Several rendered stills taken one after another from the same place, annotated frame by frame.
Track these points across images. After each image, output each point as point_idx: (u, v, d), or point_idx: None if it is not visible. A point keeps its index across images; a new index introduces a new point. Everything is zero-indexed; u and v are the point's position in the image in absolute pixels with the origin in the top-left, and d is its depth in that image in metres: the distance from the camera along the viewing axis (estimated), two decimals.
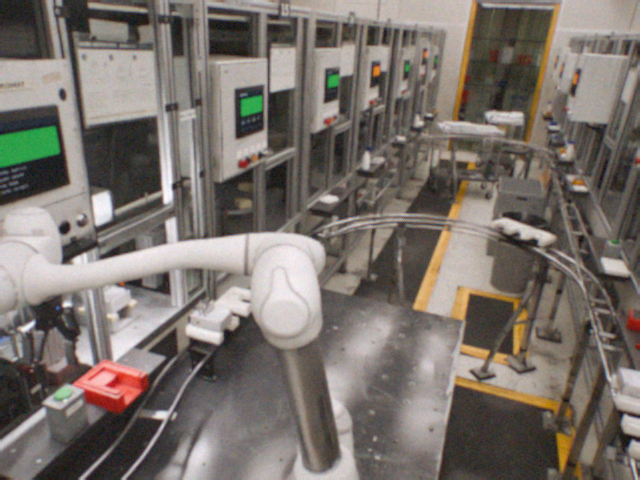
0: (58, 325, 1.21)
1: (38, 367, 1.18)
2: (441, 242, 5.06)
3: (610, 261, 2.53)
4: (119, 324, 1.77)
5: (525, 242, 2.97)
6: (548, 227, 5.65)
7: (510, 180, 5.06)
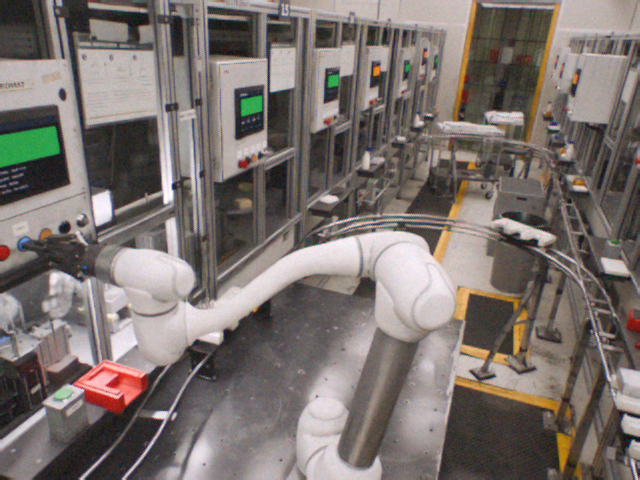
0: (72, 258, 1.15)
1: (42, 244, 1.16)
2: (441, 242, 5.06)
3: (610, 261, 2.53)
4: (119, 324, 1.77)
5: (525, 242, 2.97)
6: (548, 227, 5.65)
7: (510, 180, 5.06)
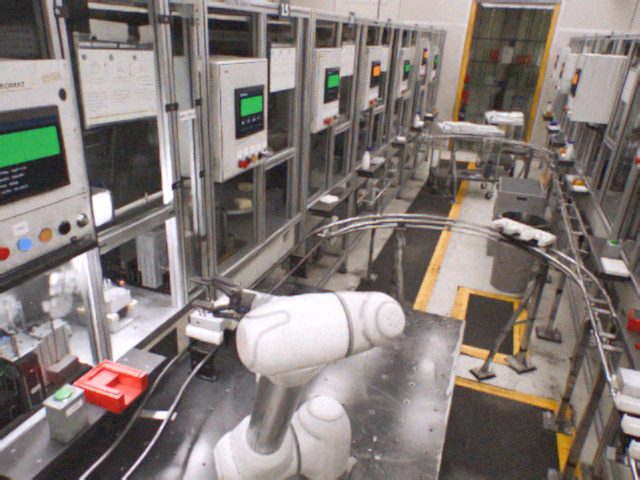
0: (228, 305, 1.59)
1: (207, 280, 1.58)
2: (441, 242, 5.06)
3: (610, 261, 2.53)
4: (119, 324, 1.77)
5: (525, 242, 2.97)
6: (548, 227, 5.65)
7: (510, 180, 5.06)
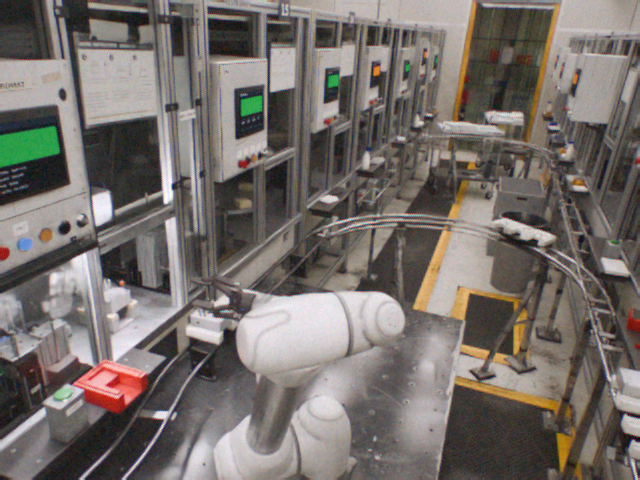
0: (228, 305, 1.59)
1: (207, 281, 1.58)
2: (441, 242, 5.06)
3: (610, 261, 2.53)
4: (119, 324, 1.77)
5: (525, 242, 2.97)
6: (548, 227, 5.65)
7: (510, 180, 5.06)
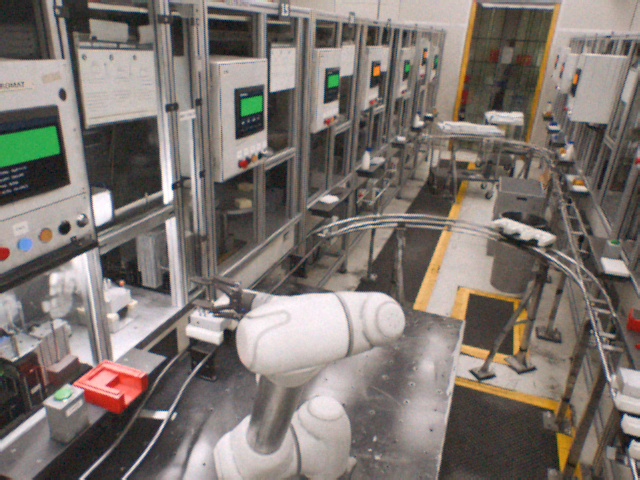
0: (228, 305, 1.59)
1: (207, 280, 1.58)
2: (441, 242, 5.06)
3: (610, 261, 2.53)
4: (119, 324, 1.77)
5: (525, 242, 2.97)
6: (548, 227, 5.65)
7: (510, 180, 5.06)
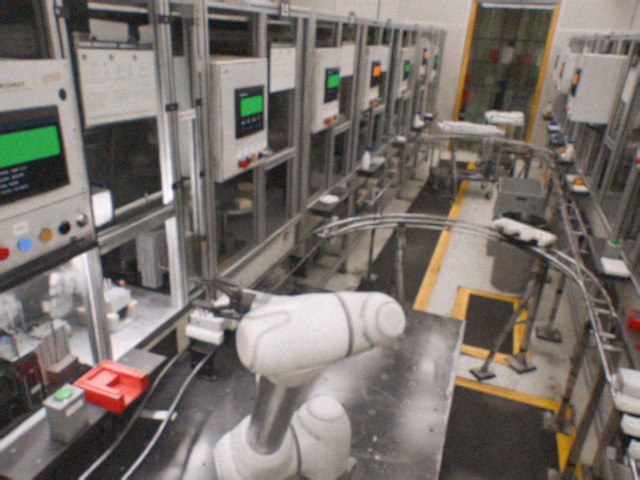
0: (228, 305, 1.59)
1: (207, 280, 1.58)
2: (441, 242, 5.06)
3: (610, 261, 2.53)
4: (119, 324, 1.77)
5: (525, 242, 2.97)
6: (548, 227, 5.65)
7: (510, 180, 5.06)
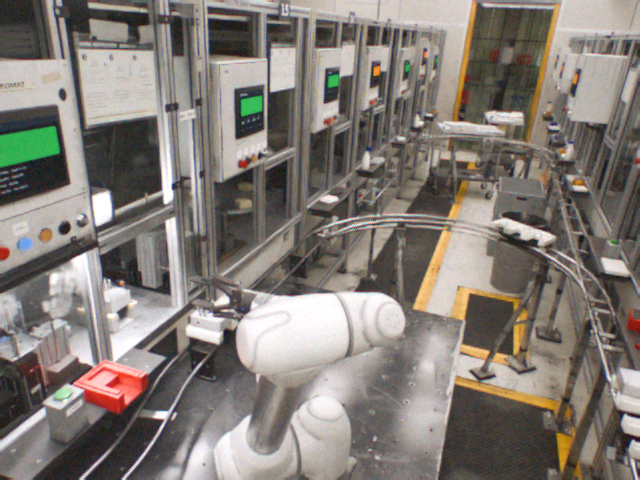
0: (228, 305, 1.59)
1: (207, 280, 1.58)
2: (441, 242, 5.06)
3: (610, 261, 2.53)
4: (119, 324, 1.77)
5: (525, 242, 2.97)
6: (548, 227, 5.65)
7: (510, 180, 5.06)
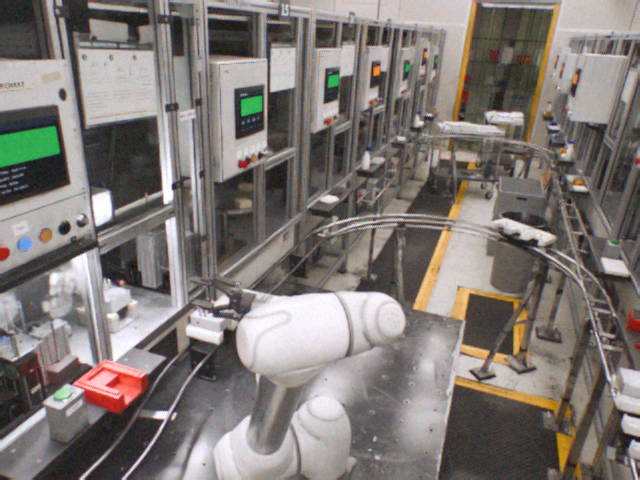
0: (228, 305, 1.59)
1: (207, 280, 1.58)
2: (441, 242, 5.06)
3: (610, 261, 2.53)
4: (119, 324, 1.77)
5: (525, 242, 2.97)
6: (548, 227, 5.65)
7: (510, 180, 5.06)
